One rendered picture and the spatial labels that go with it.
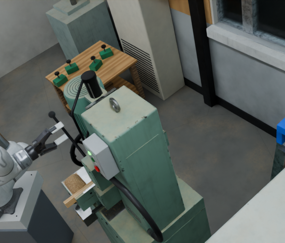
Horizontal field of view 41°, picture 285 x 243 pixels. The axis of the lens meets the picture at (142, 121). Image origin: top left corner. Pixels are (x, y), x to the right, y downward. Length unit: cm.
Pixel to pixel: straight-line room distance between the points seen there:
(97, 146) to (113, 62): 210
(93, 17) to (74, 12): 20
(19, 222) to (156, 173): 108
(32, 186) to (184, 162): 127
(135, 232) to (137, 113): 75
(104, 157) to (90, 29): 276
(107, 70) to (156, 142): 195
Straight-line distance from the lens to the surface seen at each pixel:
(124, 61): 342
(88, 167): 161
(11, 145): 238
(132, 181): 155
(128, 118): 141
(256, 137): 327
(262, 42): 277
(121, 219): 203
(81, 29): 401
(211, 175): 306
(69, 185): 209
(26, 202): 246
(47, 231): 270
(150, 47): 332
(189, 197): 201
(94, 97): 154
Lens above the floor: 248
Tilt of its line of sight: 44 degrees down
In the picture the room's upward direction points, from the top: 18 degrees counter-clockwise
